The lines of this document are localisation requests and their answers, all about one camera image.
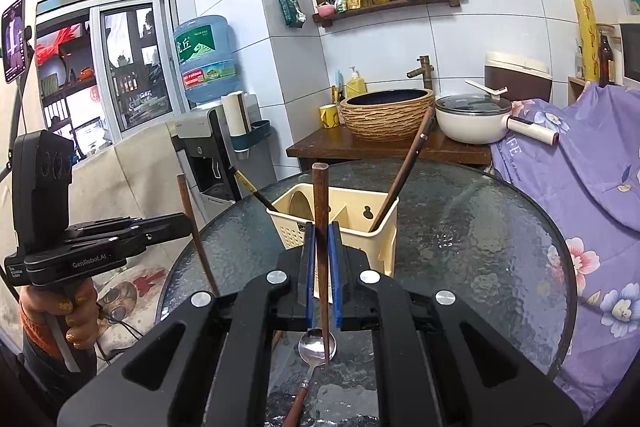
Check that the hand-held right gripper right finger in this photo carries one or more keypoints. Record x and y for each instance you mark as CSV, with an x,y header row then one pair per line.
x,y
334,277

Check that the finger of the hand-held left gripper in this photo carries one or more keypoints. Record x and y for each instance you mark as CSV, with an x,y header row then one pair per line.
x,y
165,224
125,244

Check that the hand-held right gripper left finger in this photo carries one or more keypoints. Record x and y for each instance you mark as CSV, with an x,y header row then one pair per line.
x,y
310,277

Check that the cream perforated utensil holder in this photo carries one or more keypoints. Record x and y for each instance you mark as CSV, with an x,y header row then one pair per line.
x,y
365,252

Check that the brown wooden chopstick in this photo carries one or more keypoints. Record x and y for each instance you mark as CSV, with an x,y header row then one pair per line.
x,y
320,207
400,172
200,247

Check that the black chopstick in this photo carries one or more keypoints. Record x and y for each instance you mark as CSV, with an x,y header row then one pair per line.
x,y
252,189

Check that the person's left hand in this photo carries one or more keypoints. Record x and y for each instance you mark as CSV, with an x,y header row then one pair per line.
x,y
80,312

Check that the beige cloth cover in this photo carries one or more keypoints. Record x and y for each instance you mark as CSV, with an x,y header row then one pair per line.
x,y
140,172

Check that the water dispenser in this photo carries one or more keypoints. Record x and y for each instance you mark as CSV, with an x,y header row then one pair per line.
x,y
200,157

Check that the white cup dispenser tube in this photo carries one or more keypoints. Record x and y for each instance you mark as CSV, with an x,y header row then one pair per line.
x,y
235,117

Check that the wooden counter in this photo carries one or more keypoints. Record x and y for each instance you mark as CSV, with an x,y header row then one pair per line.
x,y
325,147

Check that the smartphone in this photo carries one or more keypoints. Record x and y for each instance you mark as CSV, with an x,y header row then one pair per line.
x,y
14,39

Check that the aluminium sliding window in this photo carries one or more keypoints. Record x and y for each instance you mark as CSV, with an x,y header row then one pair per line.
x,y
135,57

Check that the yellow mug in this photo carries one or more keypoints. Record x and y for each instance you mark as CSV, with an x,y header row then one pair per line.
x,y
329,117

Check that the woven basin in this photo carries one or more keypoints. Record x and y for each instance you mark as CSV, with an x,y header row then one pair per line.
x,y
385,122

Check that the blue water jug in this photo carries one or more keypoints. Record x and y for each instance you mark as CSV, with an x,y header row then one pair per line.
x,y
205,52

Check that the yellow soap pump bottle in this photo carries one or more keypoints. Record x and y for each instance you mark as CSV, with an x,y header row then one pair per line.
x,y
356,87

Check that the glass pot lid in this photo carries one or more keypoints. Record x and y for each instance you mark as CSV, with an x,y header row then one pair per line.
x,y
472,104

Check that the bronze faucet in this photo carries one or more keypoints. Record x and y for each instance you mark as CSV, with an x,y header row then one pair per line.
x,y
425,74

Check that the white rice paddle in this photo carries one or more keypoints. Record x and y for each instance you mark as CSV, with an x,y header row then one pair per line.
x,y
482,88

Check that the purple floral cloth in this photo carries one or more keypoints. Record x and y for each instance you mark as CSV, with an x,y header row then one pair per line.
x,y
590,207

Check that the pink bowl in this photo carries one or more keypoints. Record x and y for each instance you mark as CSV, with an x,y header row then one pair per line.
x,y
326,11

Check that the brown white rice cooker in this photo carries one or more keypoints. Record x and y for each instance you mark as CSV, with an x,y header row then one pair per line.
x,y
520,82

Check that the small wooden box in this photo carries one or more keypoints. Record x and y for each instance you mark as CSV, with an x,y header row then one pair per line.
x,y
576,91

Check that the brown glass bottle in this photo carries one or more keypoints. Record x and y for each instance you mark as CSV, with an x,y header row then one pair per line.
x,y
606,67

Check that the yellow roll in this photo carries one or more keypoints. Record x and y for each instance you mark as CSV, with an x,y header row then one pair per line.
x,y
586,37

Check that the white microwave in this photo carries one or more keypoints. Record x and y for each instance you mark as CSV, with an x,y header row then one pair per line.
x,y
631,52

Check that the green noodle cup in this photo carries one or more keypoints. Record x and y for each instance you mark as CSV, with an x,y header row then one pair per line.
x,y
635,3

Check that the teal wall holder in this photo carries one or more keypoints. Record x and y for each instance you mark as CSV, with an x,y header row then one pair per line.
x,y
260,132

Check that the green wall packet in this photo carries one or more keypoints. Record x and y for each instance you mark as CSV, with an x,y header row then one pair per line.
x,y
291,9

